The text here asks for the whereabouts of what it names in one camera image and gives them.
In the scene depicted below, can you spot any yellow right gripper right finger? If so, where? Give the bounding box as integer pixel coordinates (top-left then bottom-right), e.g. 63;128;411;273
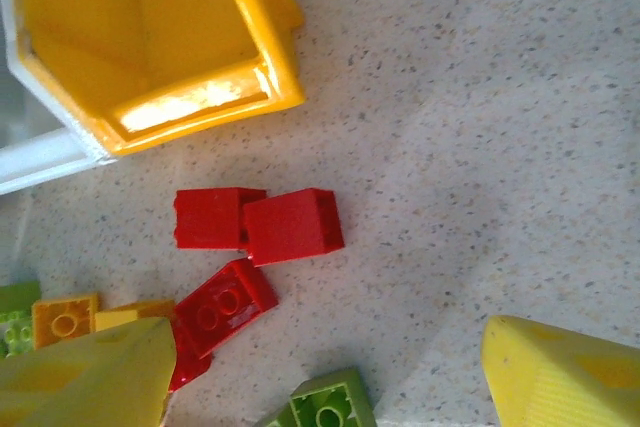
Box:
480;315;640;427

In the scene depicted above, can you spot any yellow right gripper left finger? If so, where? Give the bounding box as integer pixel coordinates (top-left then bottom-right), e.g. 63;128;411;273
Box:
0;316;179;427

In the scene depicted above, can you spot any yellow lego brick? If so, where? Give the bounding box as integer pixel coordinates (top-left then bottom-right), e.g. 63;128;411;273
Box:
31;292;100;351
94;299;177;333

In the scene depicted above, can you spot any red lego brick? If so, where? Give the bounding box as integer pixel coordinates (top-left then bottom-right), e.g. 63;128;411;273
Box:
242;188;346;268
173;257;280;361
168;334;214;393
173;187;267;251

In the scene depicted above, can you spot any green lego brick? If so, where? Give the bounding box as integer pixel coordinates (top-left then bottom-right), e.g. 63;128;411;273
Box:
254;366;377;427
0;280;42;358

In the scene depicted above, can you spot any white plastic bin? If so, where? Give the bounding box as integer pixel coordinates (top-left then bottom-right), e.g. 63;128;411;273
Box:
0;0;119;196

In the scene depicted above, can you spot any yellow plastic bin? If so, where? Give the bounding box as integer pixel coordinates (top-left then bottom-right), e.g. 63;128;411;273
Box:
7;0;306;157

